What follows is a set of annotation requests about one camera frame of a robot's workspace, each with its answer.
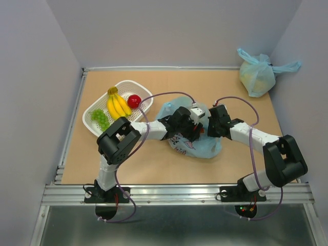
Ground red apple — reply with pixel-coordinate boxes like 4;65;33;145
127;94;142;109

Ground blue cartoon-print plastic bag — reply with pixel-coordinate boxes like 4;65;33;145
156;96;222;159

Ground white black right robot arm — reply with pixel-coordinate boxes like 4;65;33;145
208;105;308;200

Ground yellow banana bunch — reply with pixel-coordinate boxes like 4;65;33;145
107;87;132;120

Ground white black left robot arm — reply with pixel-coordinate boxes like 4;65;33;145
95;106;206;202

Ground blue tied plastic bag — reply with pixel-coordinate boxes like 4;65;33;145
237;48;301;97

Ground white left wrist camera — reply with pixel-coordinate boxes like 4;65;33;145
189;102;207;123

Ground green grape bunch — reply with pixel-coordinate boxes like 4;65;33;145
91;109;110;132

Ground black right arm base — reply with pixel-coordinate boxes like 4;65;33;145
215;179;267;202

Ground aluminium front rail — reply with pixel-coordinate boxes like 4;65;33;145
41;183;315;207

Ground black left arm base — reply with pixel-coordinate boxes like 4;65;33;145
83;186;130;204

